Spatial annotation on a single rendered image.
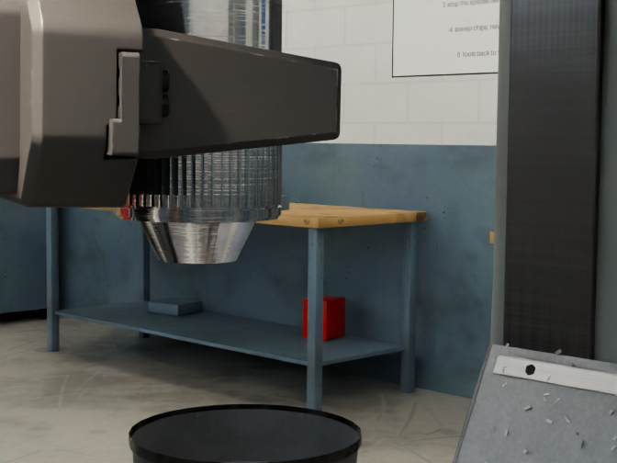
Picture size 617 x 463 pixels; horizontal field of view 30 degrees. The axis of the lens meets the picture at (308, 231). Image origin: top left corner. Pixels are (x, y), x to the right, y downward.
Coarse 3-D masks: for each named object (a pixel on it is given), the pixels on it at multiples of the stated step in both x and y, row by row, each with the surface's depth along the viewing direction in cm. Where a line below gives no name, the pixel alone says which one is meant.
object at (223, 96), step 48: (144, 48) 28; (192, 48) 29; (240, 48) 29; (144, 96) 28; (192, 96) 29; (240, 96) 29; (288, 96) 30; (336, 96) 30; (144, 144) 28; (192, 144) 29; (240, 144) 29
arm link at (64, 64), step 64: (0, 0) 26; (64, 0) 25; (128, 0) 26; (0, 64) 26; (64, 64) 25; (128, 64) 25; (0, 128) 26; (64, 128) 25; (128, 128) 25; (0, 192) 26; (64, 192) 26; (128, 192) 27
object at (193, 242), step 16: (144, 224) 32; (160, 224) 31; (176, 224) 31; (192, 224) 31; (208, 224) 31; (224, 224) 31; (240, 224) 31; (160, 240) 31; (176, 240) 31; (192, 240) 31; (208, 240) 31; (224, 240) 31; (240, 240) 32; (160, 256) 32; (176, 256) 31; (192, 256) 31; (208, 256) 31; (224, 256) 32
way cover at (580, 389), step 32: (512, 352) 69; (544, 352) 68; (480, 384) 70; (512, 384) 68; (544, 384) 67; (576, 384) 65; (608, 384) 64; (480, 416) 69; (512, 416) 67; (544, 416) 66; (576, 416) 65; (608, 416) 63; (480, 448) 68; (512, 448) 66; (544, 448) 65; (576, 448) 64; (608, 448) 63
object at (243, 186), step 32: (160, 0) 30; (192, 0) 30; (224, 0) 30; (192, 32) 30; (224, 32) 30; (256, 32) 30; (160, 160) 30; (192, 160) 30; (224, 160) 30; (256, 160) 31; (160, 192) 30; (192, 192) 30; (224, 192) 30; (256, 192) 31
